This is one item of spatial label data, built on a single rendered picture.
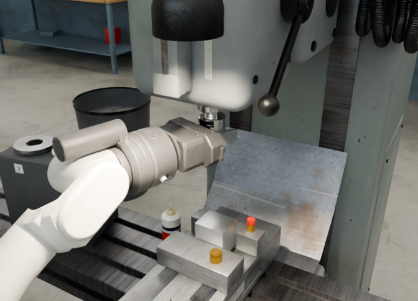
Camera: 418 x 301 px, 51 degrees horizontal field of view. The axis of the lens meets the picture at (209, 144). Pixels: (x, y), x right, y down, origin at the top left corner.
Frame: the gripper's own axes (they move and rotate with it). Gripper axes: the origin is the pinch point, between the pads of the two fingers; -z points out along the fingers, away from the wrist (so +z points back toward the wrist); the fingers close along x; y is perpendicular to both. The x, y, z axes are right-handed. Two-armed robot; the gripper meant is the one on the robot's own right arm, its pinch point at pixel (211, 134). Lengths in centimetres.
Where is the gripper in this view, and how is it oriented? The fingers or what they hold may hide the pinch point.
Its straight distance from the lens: 74.7
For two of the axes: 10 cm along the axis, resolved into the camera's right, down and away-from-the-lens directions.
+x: -6.8, -3.1, 6.6
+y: -0.1, 9.1, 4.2
